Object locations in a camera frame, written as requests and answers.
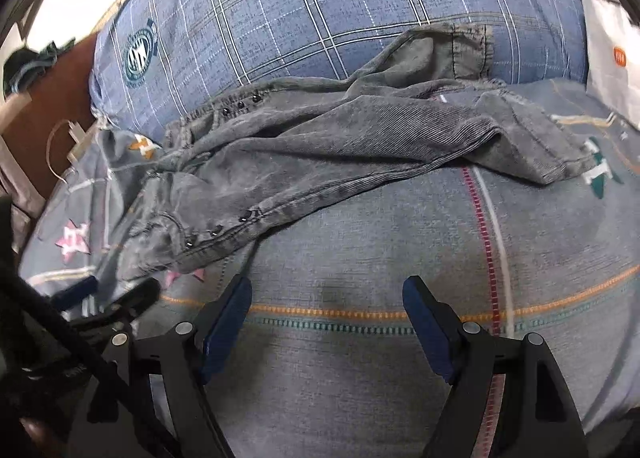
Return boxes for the grey denim pants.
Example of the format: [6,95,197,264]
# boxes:
[115,24,594,281]

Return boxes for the dark green clothing pile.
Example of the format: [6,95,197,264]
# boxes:
[2,38,75,97]

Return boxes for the grey patterned bed sheet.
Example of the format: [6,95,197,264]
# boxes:
[19,78,640,458]

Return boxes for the brown wooden nightstand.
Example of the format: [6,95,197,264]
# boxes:
[1,33,98,199]

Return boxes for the blue plaid pillow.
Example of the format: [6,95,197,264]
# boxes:
[89,0,588,140]

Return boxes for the white charging cable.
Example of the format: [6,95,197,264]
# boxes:
[45,117,99,185]

